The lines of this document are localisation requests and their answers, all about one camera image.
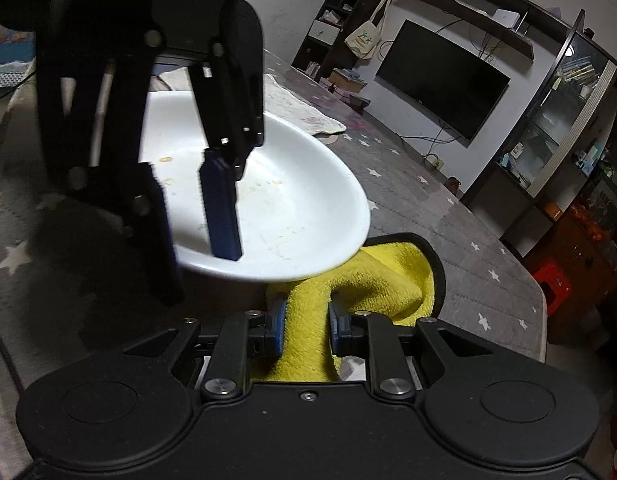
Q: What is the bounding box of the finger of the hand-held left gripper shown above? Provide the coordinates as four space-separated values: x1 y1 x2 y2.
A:
36 29 185 307
191 0 266 262

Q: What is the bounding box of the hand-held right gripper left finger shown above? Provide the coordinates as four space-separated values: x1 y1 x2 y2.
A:
122 293 289 397

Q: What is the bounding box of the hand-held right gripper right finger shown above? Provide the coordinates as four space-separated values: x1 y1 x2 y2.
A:
329 299 495 397

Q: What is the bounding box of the yellow towel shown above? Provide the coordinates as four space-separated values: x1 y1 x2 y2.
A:
251 241 435 385

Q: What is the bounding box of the white bowl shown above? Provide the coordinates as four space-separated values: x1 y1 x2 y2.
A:
138 91 372 283

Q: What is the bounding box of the patterned blanket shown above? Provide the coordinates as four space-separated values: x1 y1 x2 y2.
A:
0 22 39 88

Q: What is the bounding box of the white printed towel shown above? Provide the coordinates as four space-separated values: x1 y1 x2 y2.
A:
149 67 347 137

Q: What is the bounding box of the grey star tablecloth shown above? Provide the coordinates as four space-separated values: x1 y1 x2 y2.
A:
0 50 548 461

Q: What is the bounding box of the dark bookshelf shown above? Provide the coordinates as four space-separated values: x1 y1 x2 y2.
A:
292 0 414 81

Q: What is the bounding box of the cardboard box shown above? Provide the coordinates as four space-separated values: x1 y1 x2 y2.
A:
329 69 368 95

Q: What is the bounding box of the cream tote bag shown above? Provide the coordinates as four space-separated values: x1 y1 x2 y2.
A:
345 0 395 62

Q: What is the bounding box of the red plastic stool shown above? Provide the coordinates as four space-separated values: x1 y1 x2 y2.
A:
531 259 573 317

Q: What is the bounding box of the black television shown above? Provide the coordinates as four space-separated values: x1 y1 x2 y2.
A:
375 20 512 142

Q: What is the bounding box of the brown wooden cabinet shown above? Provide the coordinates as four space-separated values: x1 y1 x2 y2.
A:
503 175 617 281

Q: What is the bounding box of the glass display cabinet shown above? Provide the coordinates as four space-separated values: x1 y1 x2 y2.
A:
461 9 617 261

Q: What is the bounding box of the white router box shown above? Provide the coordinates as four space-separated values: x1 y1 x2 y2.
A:
493 9 522 31

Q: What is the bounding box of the dark wall shelf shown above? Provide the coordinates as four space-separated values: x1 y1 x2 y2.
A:
401 0 534 61

